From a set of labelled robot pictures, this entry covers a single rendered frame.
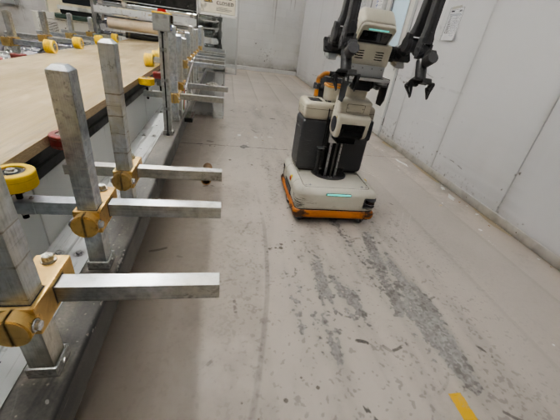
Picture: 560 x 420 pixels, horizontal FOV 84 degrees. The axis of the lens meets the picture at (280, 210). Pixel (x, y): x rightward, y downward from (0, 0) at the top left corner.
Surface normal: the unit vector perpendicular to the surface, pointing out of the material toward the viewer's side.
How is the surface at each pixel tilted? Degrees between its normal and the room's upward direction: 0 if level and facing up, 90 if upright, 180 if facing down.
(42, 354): 90
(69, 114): 90
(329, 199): 90
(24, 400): 0
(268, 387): 0
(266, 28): 90
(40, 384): 0
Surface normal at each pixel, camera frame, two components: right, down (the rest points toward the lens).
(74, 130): 0.15, 0.51
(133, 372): 0.12, -0.86
